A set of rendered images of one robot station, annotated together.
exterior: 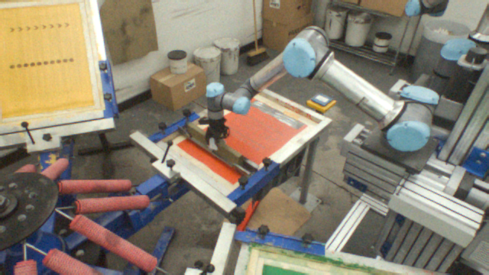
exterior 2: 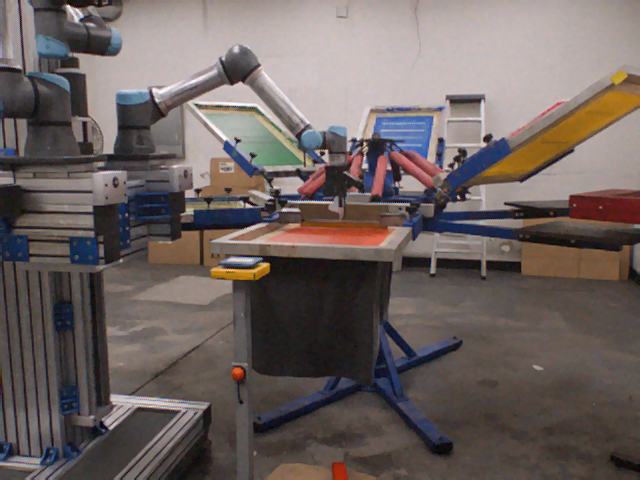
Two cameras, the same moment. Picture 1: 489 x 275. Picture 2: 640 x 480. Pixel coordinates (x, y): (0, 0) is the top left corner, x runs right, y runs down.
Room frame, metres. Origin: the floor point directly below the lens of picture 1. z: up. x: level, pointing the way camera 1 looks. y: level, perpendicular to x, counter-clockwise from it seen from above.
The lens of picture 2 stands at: (3.37, -1.12, 1.30)
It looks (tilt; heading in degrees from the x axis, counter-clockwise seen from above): 9 degrees down; 151
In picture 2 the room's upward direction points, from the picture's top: straight up
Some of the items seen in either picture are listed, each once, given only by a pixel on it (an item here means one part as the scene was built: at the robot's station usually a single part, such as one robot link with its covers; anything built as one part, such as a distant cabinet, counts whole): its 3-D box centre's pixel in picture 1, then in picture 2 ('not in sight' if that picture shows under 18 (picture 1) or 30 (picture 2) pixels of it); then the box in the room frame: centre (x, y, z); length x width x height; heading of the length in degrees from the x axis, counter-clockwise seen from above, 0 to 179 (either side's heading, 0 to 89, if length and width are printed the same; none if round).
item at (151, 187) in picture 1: (157, 184); not in sight; (0.99, 0.36, 1.02); 0.17 x 0.06 x 0.05; 137
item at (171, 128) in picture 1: (176, 130); (412, 226); (1.42, 0.34, 0.97); 0.30 x 0.05 x 0.07; 137
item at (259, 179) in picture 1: (254, 182); (276, 221); (1.04, -0.07, 0.97); 0.30 x 0.05 x 0.07; 137
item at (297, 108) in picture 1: (244, 132); (329, 233); (1.40, -0.02, 0.97); 0.79 x 0.58 x 0.04; 137
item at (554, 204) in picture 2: not in sight; (488, 213); (0.77, 1.34, 0.91); 1.34 x 0.40 x 0.08; 77
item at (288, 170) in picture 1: (276, 168); not in sight; (1.32, -0.20, 0.79); 0.46 x 0.09 x 0.33; 137
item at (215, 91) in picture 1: (215, 97); (336, 139); (1.23, 0.11, 1.31); 0.09 x 0.08 x 0.11; 62
